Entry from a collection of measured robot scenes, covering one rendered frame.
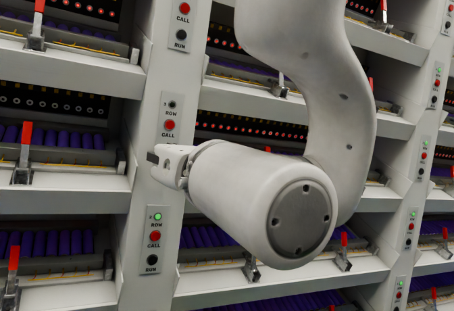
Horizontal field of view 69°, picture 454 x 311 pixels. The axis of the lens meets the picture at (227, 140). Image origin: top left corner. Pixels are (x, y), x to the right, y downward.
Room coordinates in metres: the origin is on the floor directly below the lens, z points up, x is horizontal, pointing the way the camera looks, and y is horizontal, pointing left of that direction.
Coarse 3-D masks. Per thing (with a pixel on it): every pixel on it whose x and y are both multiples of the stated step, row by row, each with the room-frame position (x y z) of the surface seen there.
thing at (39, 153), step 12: (0, 144) 0.51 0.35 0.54; (12, 144) 0.52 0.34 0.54; (0, 156) 0.51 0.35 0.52; (12, 156) 0.51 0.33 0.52; (36, 156) 0.53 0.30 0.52; (48, 156) 0.54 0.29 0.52; (60, 156) 0.54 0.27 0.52; (72, 156) 0.55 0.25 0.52; (84, 156) 0.56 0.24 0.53; (96, 156) 0.57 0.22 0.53; (108, 156) 0.58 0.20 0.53
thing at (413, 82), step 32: (416, 0) 0.91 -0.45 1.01; (384, 64) 0.97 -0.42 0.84; (448, 64) 0.89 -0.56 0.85; (416, 96) 0.87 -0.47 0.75; (416, 128) 0.86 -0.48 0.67; (384, 160) 0.92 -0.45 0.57; (416, 160) 0.87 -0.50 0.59; (416, 192) 0.88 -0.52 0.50; (384, 224) 0.89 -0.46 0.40; (416, 224) 0.89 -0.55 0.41; (384, 288) 0.86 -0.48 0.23
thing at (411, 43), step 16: (224, 0) 0.60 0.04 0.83; (352, 0) 0.94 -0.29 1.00; (368, 0) 0.96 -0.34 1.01; (384, 0) 0.81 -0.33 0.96; (352, 16) 0.81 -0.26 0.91; (368, 16) 0.98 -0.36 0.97; (384, 16) 0.80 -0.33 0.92; (352, 32) 0.74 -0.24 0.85; (368, 32) 0.76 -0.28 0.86; (384, 32) 0.79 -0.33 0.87; (400, 32) 0.89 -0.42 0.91; (416, 32) 0.89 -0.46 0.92; (432, 32) 0.85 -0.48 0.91; (368, 48) 0.78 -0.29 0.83; (384, 48) 0.79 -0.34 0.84; (400, 48) 0.81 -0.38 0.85; (416, 48) 0.83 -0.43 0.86; (416, 64) 0.86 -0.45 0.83
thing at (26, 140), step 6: (24, 126) 0.49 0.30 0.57; (30, 126) 0.49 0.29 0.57; (24, 132) 0.48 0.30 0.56; (30, 132) 0.49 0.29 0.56; (24, 138) 0.48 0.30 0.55; (30, 138) 0.49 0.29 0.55; (24, 144) 0.48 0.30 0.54; (24, 150) 0.48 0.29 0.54; (24, 156) 0.48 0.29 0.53; (24, 162) 0.48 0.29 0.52
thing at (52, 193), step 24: (48, 120) 0.62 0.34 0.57; (72, 120) 0.64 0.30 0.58; (96, 120) 0.66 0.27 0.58; (120, 144) 0.67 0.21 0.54; (96, 168) 0.57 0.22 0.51; (120, 168) 0.57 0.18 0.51; (0, 192) 0.45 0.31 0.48; (24, 192) 0.47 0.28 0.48; (48, 192) 0.48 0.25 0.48; (72, 192) 0.50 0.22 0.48; (96, 192) 0.51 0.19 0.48; (120, 192) 0.53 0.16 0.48
